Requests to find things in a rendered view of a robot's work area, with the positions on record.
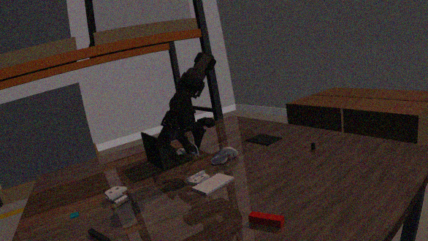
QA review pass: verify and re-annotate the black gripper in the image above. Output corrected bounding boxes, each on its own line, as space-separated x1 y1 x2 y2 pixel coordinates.
161 107 215 154

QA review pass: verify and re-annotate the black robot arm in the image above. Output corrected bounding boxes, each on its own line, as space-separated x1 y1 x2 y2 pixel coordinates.
158 52 217 145

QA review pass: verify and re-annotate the red rectangular block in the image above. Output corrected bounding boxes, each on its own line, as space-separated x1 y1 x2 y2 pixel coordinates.
248 211 284 228

